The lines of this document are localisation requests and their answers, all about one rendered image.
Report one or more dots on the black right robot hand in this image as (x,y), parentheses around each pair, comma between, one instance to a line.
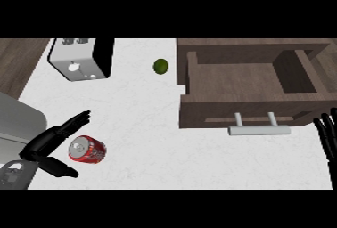
(329,133)

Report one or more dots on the brown wooden drawer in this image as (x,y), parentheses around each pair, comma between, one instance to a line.
(252,89)

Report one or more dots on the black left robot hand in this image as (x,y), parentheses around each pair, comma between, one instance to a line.
(46,142)

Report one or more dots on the brown wooden cabinet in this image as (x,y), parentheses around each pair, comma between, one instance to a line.
(259,47)

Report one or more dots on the red soda can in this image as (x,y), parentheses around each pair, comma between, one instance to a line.
(86,149)

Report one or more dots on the green avocado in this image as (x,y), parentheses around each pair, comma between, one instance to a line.
(162,66)

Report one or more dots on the silver toaster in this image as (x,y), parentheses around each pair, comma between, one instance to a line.
(82,58)

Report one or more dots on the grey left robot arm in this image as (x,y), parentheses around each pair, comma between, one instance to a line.
(15,174)

